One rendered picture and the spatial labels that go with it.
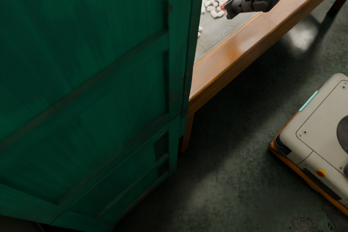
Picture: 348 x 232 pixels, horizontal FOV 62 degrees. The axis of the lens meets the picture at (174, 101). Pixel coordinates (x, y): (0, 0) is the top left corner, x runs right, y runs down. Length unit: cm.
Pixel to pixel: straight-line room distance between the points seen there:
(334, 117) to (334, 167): 29
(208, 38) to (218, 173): 86
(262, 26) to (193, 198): 101
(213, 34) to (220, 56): 14
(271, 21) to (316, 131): 68
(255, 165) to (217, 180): 25
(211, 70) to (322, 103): 86
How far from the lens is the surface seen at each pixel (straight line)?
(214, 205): 177
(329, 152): 173
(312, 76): 228
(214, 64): 118
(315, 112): 179
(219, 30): 133
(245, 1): 119
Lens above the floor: 173
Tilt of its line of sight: 63 degrees down
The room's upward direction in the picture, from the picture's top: 2 degrees clockwise
